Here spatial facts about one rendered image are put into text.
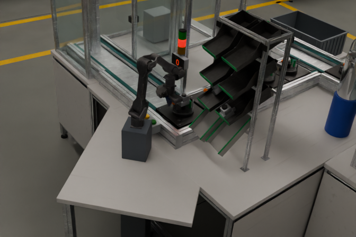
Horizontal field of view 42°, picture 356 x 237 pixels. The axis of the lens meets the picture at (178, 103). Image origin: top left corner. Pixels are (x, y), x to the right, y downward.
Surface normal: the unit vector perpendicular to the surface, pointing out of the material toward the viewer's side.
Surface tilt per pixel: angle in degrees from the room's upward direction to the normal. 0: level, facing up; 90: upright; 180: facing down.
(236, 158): 0
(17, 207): 0
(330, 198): 90
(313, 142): 0
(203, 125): 45
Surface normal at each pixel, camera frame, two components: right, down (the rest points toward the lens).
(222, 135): -0.58, -0.43
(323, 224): -0.79, 0.30
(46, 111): 0.06, -0.83
